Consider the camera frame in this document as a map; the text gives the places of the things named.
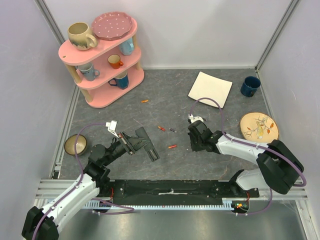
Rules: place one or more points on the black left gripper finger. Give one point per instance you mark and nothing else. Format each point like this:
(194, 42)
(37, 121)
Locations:
(140, 145)
(135, 140)

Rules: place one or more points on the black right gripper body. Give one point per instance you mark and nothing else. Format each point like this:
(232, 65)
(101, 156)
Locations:
(196, 133)

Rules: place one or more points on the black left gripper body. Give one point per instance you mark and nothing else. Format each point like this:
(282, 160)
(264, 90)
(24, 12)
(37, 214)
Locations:
(126, 143)

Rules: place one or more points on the black remote control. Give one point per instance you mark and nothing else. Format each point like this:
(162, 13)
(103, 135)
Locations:
(152, 153)

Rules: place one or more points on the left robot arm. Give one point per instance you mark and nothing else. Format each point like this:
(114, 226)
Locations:
(47, 222)

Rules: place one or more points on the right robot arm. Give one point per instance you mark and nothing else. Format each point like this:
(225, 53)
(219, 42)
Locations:
(278, 169)

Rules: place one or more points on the orange red battery upper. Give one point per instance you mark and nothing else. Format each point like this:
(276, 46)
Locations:
(161, 128)

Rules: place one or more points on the brown ceramic bowl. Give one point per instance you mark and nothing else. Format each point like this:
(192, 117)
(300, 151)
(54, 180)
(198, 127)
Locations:
(72, 143)

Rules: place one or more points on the white square plate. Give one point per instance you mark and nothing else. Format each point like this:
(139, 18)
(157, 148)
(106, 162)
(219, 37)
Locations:
(207, 86)

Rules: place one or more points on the round wooden bird plate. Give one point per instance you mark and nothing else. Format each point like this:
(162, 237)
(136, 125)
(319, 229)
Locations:
(258, 127)

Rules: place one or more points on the dark teal mug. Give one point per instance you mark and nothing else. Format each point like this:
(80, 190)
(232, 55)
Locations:
(121, 81)

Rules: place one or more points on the navy blue mug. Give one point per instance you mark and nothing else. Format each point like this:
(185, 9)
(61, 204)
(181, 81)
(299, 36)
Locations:
(250, 86)

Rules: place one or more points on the grey blue mug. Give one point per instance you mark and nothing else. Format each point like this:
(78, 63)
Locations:
(88, 71)

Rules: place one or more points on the orange mug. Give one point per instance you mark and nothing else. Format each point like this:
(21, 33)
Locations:
(115, 61)

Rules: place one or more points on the pink three-tier shelf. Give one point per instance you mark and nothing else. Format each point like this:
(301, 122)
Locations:
(98, 93)

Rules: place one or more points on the light blue mug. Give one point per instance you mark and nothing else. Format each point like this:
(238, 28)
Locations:
(127, 47)

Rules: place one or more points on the beige ceramic mug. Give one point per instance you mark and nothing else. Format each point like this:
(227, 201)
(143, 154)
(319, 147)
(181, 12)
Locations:
(81, 36)

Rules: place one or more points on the pink dotted plate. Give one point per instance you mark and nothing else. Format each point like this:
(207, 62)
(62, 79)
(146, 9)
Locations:
(112, 26)

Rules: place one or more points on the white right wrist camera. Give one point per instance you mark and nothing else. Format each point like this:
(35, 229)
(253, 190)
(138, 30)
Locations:
(192, 119)

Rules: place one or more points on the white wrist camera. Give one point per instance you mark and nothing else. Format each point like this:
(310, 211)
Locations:
(111, 127)
(192, 119)

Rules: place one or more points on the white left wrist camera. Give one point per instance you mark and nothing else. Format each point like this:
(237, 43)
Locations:
(111, 127)

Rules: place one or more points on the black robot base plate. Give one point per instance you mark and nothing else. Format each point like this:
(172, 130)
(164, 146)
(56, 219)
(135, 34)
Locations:
(133, 191)

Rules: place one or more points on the slotted cable duct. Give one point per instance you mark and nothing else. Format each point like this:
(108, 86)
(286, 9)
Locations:
(225, 205)

